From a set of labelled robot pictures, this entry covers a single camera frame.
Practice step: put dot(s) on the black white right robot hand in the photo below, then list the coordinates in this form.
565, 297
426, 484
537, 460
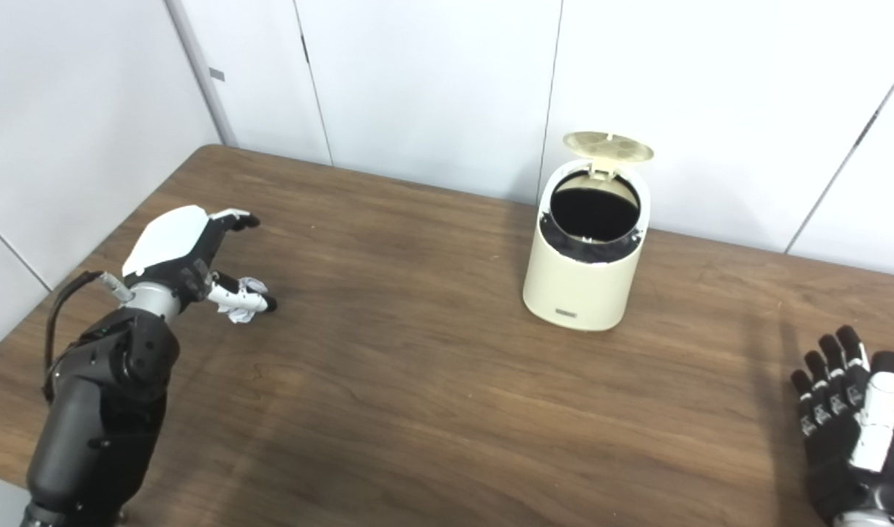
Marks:
838, 454

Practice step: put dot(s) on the cream-colored bin body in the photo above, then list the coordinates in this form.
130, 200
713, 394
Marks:
579, 285

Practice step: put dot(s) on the cream round bin lid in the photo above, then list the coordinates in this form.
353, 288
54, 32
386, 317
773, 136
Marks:
608, 146

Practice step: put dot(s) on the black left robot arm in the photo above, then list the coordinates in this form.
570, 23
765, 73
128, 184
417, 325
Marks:
103, 410

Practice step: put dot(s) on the small gray wall tag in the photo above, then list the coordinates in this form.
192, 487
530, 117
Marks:
216, 74

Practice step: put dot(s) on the gray wall corner strip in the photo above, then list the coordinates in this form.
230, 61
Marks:
205, 80

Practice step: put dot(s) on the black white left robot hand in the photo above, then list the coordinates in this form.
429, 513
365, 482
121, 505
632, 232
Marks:
169, 241

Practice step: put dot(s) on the white paper ball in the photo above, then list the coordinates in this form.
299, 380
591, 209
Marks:
251, 284

